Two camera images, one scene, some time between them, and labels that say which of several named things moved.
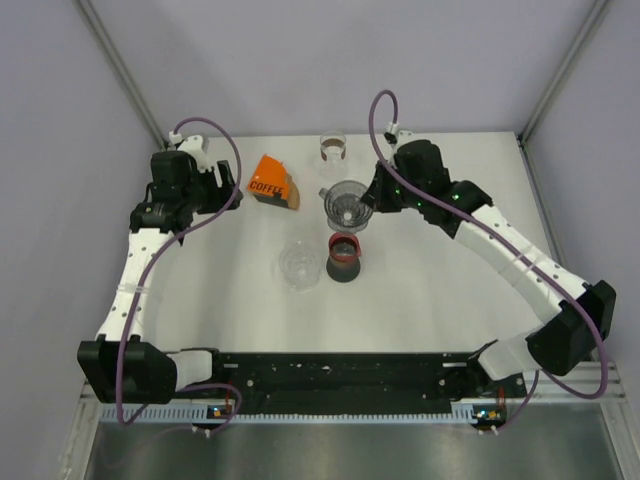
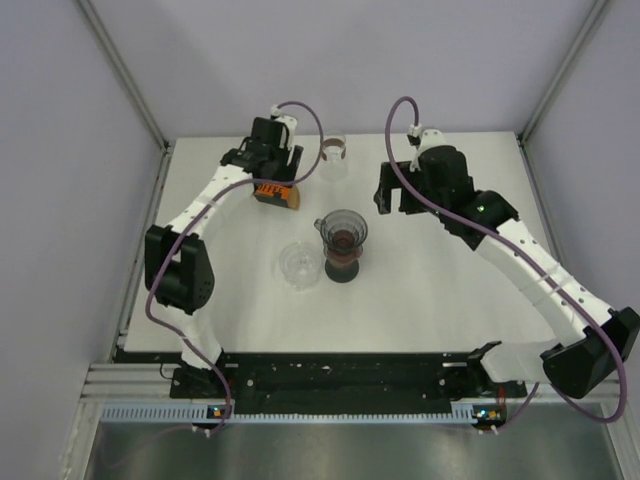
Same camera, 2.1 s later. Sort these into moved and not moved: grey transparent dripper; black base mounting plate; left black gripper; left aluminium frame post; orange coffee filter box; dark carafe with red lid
Moved: grey transparent dripper; left black gripper
Not moved: orange coffee filter box; black base mounting plate; dark carafe with red lid; left aluminium frame post
